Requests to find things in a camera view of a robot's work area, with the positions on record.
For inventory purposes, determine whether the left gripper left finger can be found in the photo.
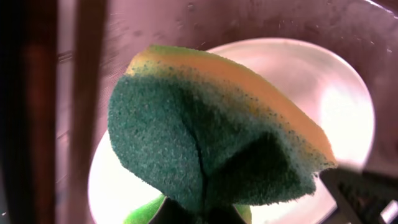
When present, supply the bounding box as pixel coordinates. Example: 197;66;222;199
123;195;166;224

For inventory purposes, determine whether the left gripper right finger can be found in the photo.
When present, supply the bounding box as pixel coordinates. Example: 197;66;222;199
320;168;397;224

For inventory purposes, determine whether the green and yellow sponge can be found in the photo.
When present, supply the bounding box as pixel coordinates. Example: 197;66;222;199
108;45;336;214

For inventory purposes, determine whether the white plate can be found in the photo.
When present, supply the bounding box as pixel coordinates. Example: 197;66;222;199
88;38;375;223

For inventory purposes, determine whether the large dark serving tray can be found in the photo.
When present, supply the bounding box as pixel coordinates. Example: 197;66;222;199
55;0;397;223

